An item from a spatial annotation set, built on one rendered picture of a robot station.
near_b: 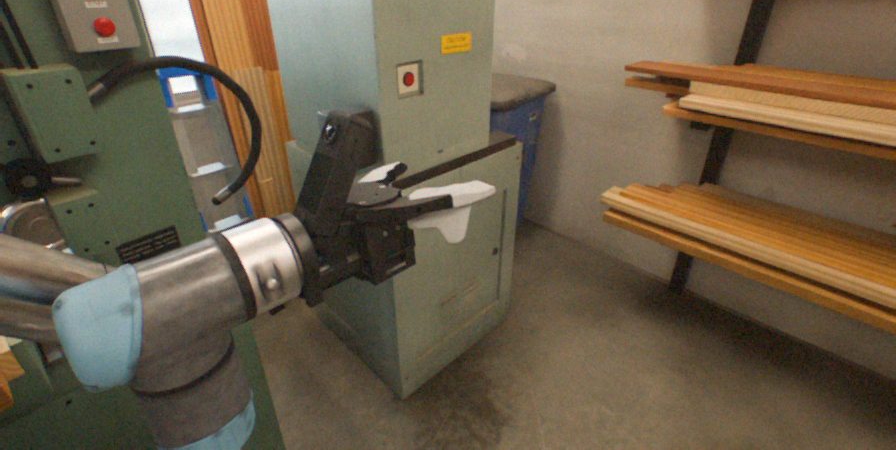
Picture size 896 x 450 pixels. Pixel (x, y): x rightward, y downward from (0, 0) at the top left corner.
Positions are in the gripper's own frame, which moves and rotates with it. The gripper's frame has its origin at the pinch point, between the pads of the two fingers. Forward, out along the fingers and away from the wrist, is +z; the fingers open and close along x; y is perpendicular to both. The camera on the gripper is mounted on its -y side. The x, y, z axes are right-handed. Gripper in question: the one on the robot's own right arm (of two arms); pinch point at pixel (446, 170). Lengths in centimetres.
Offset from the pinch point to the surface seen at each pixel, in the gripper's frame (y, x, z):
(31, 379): 29, -49, -46
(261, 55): -11, -206, 60
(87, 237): 15, -66, -33
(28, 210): 8, -71, -39
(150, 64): -14, -68, -14
